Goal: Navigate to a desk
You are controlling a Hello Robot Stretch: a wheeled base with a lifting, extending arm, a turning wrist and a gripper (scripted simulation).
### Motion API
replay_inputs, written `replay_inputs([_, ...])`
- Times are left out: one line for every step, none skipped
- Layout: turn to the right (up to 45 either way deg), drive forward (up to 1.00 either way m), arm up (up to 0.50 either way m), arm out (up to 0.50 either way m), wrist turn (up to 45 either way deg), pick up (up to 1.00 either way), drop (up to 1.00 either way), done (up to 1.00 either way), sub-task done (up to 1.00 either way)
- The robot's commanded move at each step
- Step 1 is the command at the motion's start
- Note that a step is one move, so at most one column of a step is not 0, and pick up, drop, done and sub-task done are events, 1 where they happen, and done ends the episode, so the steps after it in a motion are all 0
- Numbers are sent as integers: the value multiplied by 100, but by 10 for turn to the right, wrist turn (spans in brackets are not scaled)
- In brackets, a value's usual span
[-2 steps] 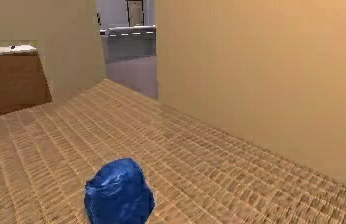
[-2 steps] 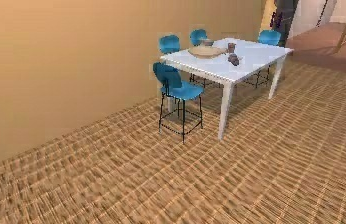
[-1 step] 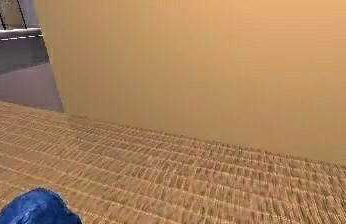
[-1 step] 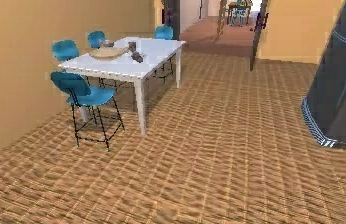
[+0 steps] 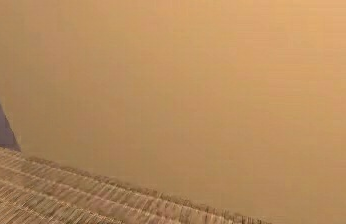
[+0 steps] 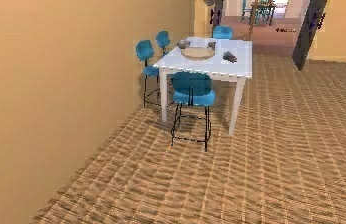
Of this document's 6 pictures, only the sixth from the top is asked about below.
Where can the blue stool black legs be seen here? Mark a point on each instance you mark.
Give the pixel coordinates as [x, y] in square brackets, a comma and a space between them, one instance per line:
[191, 87]
[145, 53]
[222, 32]
[163, 39]

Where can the beige round plate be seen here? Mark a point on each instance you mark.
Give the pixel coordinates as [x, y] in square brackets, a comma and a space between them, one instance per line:
[197, 53]

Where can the grey small cup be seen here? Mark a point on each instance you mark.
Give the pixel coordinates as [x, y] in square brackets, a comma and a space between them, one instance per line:
[211, 45]
[183, 43]

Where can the white square table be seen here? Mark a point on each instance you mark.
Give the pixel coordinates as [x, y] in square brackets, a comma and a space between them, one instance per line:
[234, 65]

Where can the dark grey small object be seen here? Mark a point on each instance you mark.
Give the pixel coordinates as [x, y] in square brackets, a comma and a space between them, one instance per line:
[229, 56]

